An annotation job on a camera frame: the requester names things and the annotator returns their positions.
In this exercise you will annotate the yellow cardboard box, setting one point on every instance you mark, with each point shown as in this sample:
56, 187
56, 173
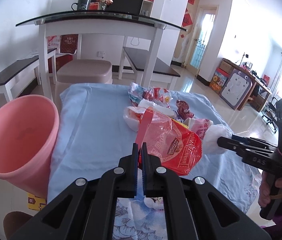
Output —
36, 203

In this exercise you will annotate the dark red crumpled wrapper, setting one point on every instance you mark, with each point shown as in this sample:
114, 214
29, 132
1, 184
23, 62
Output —
183, 109

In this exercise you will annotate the glass top white table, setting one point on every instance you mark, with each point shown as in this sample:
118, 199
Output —
142, 37

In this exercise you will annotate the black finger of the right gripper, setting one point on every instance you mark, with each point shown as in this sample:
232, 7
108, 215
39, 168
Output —
247, 151

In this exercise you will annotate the glass balcony door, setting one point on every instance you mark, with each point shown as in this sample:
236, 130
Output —
200, 38

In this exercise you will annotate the black office chair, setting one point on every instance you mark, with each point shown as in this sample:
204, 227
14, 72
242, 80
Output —
269, 115

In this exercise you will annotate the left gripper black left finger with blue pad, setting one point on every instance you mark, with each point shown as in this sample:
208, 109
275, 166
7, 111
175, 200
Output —
101, 196

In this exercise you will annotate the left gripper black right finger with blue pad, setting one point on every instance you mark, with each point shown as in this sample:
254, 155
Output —
159, 181

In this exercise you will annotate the blue red snack wrapper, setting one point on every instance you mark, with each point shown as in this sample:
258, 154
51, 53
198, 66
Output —
160, 96

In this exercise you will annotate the red printed plastic bag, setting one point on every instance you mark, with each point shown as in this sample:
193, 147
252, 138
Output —
178, 148

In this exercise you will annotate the orange white plastic bag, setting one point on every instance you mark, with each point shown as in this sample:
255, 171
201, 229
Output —
133, 114

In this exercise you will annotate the wooden desk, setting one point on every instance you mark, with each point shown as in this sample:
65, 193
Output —
261, 101

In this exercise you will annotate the dark green mug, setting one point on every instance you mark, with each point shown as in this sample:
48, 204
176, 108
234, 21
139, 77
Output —
81, 5

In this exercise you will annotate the grey monster drawing board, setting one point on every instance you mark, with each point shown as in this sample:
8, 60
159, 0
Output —
236, 89

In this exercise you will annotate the pink plastic basin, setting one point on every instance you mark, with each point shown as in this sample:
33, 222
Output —
28, 132

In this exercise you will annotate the beige plastic stool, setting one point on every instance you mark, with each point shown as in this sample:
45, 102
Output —
85, 71

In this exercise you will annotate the red gift bag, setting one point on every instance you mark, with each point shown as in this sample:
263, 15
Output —
69, 44

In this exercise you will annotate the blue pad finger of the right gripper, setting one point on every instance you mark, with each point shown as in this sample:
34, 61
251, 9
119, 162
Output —
260, 143

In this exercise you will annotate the light blue floral cloth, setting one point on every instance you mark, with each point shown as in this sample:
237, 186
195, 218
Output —
92, 138

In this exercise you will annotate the colourful cardboard box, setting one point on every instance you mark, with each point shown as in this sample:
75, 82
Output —
218, 80

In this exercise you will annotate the pink white paper carton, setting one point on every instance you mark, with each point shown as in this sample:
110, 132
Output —
198, 126

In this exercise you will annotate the left black white bench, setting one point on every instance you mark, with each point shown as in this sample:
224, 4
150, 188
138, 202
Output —
13, 74

